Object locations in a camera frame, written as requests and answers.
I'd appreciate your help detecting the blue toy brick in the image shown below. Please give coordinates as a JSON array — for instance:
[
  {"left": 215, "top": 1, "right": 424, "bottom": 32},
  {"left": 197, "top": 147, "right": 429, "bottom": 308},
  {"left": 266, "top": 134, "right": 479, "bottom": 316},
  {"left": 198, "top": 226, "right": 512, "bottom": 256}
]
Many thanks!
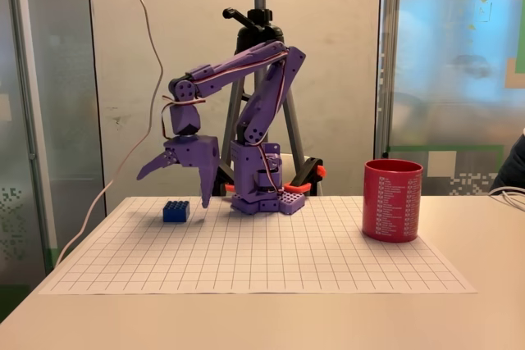
[{"left": 162, "top": 200, "right": 192, "bottom": 223}]

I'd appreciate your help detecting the red cup with white print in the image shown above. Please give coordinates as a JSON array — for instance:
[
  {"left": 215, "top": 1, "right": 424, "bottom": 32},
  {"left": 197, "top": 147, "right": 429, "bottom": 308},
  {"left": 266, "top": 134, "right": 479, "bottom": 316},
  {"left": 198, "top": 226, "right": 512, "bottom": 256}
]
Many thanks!
[{"left": 361, "top": 158, "right": 424, "bottom": 243}]

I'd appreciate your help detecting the black orange table clamp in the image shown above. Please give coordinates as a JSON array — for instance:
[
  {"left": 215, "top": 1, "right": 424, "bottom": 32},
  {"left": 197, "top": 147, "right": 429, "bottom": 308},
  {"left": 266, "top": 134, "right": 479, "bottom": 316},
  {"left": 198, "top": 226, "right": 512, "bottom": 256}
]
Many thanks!
[
  {"left": 211, "top": 156, "right": 237, "bottom": 198},
  {"left": 285, "top": 156, "right": 328, "bottom": 198}
]

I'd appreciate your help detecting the white grid paper sheet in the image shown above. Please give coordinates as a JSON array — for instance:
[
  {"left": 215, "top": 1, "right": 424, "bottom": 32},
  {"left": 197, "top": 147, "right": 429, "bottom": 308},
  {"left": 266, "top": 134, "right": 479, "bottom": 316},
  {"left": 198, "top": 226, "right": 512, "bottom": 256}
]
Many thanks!
[{"left": 39, "top": 196, "right": 479, "bottom": 296}]

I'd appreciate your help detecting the person in grey t-shirt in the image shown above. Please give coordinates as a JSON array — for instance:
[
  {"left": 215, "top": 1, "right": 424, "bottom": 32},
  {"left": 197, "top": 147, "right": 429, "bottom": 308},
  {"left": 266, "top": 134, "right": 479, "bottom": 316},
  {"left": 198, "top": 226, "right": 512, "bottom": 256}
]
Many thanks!
[{"left": 490, "top": 133, "right": 525, "bottom": 194}]

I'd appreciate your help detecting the pink hanging cable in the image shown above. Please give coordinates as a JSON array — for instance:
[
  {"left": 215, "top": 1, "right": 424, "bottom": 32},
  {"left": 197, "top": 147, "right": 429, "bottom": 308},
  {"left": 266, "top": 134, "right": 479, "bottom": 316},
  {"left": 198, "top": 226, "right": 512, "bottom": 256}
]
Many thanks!
[{"left": 55, "top": 0, "right": 165, "bottom": 267}]

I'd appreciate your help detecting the aluminium frame post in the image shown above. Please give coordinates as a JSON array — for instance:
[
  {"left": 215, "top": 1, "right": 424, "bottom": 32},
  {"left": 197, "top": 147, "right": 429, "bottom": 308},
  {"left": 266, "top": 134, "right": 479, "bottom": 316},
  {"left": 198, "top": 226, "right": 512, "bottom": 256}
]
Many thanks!
[
  {"left": 3, "top": 0, "right": 59, "bottom": 273},
  {"left": 373, "top": 0, "right": 404, "bottom": 159}
]

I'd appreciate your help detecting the white cable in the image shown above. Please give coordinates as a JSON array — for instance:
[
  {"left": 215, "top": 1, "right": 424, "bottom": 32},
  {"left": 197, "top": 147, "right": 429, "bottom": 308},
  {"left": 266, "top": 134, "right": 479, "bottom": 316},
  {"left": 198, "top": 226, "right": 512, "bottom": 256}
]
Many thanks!
[{"left": 487, "top": 185, "right": 525, "bottom": 207}]

